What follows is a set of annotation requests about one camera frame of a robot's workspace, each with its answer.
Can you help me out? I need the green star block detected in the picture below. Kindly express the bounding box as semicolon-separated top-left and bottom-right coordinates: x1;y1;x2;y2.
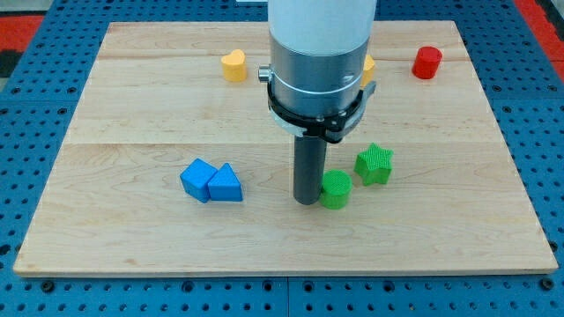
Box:
353;143;394;186

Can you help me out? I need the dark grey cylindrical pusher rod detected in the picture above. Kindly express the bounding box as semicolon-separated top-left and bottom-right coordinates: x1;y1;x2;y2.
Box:
293;136;327;205

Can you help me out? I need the black clamp ring bracket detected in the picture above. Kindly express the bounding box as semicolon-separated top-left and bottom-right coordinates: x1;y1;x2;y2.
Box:
267;81;376;144

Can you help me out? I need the yellow heart block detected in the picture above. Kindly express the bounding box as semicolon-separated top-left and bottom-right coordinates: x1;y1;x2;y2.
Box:
220;49;247;82

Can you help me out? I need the green cylinder block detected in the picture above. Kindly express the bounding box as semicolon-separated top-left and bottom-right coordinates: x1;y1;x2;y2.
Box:
319;169;353;210

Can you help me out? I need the light wooden board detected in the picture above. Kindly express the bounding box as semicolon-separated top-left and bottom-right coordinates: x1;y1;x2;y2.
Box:
13;21;558;277

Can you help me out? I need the yellow hexagon block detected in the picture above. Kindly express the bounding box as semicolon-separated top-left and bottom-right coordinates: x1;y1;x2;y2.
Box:
360;55;375;88

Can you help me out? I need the red cylinder block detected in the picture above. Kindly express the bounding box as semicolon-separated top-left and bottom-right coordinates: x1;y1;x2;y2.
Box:
412;46;443;79

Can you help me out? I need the blue cube block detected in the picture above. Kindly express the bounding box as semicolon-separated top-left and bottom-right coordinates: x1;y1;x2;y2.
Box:
180;158;218;203

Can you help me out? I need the blue triangle block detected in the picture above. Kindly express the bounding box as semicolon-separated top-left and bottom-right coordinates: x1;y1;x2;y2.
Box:
208;163;243;202

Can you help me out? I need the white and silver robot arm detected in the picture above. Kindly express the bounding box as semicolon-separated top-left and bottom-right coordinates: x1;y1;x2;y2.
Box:
268;0;376;118

